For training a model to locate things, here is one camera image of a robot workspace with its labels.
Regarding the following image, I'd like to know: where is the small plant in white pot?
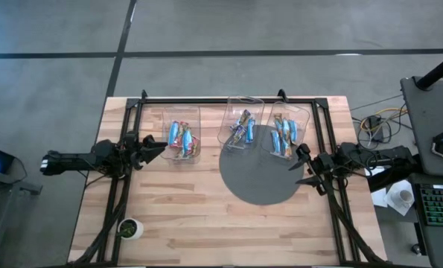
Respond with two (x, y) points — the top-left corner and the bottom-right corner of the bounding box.
(116, 217), (144, 241)

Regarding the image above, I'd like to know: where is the black stand crossbar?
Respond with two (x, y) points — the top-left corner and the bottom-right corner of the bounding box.
(367, 163), (419, 193)

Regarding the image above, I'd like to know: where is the light blue granola bar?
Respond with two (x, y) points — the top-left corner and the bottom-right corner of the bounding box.
(168, 121), (180, 149)
(288, 119), (299, 144)
(270, 129), (282, 155)
(182, 128), (194, 156)

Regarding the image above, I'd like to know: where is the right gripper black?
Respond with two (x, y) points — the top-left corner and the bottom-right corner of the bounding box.
(288, 143), (337, 197)

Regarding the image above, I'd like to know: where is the clear plastic bin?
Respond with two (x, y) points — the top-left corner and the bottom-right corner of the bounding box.
(160, 105), (203, 165)
(262, 100), (311, 160)
(217, 95), (266, 150)

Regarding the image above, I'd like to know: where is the white paper sheet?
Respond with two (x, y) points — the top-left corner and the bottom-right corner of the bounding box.
(363, 165), (389, 208)

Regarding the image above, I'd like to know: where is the grey metal cart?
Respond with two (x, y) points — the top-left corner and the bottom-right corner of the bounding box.
(0, 167), (43, 268)

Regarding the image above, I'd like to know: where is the black pole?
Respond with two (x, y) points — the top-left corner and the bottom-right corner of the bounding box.
(416, 50), (443, 91)

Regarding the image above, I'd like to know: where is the black power adapter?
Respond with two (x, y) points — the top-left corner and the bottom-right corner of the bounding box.
(366, 115), (384, 131)

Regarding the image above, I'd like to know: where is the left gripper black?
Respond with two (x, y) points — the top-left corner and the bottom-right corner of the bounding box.
(122, 130), (169, 173)

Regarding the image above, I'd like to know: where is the grey round mat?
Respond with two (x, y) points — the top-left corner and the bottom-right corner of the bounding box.
(219, 124), (306, 205)

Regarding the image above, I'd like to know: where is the yellow cable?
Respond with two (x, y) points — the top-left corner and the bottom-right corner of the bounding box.
(359, 106), (408, 130)

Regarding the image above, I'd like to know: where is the black stand plate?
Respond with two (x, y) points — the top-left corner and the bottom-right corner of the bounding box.
(399, 76), (443, 178)

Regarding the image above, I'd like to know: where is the red orange granola bar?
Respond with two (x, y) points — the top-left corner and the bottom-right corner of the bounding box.
(190, 134), (201, 156)

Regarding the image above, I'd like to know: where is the backlit black keyboard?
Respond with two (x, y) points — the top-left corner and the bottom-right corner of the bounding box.
(416, 182), (443, 228)

